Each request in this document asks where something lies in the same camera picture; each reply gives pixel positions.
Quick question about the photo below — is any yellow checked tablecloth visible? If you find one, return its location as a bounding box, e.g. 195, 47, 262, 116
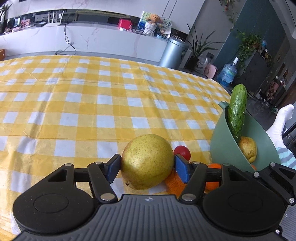
1, 55, 230, 240

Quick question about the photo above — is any teddy bear toy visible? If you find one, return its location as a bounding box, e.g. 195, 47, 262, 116
144, 14, 160, 36

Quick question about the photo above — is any pink piggy bank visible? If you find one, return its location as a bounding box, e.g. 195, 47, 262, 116
204, 64, 217, 79

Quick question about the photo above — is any blue water bottle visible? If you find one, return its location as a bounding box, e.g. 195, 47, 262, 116
217, 57, 239, 87

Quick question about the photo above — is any green cucumber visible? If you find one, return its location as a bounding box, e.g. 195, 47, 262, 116
227, 84, 247, 143

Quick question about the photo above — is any white wifi router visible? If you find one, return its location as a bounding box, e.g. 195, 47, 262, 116
44, 11, 64, 27

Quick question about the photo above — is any orange tangerine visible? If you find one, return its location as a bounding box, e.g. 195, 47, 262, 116
205, 163, 222, 192
164, 170, 186, 197

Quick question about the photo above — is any red tomato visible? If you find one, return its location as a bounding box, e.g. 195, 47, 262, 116
174, 145, 191, 161

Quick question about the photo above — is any yellow pear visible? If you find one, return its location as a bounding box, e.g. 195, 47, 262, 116
120, 134, 175, 190

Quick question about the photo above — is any potted green plant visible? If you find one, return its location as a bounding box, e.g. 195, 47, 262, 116
187, 24, 224, 72

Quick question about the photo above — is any white TV cabinet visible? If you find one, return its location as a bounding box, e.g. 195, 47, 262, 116
1, 23, 167, 62

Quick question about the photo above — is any red box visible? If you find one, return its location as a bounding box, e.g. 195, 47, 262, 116
118, 19, 132, 31

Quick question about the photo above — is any grey metal trash bin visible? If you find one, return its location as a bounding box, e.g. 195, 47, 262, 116
159, 37, 189, 69

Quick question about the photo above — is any orange tangerine on table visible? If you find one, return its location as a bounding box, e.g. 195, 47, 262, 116
205, 163, 222, 192

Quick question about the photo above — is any green colander bowl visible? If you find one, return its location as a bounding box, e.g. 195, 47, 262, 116
210, 102, 280, 173

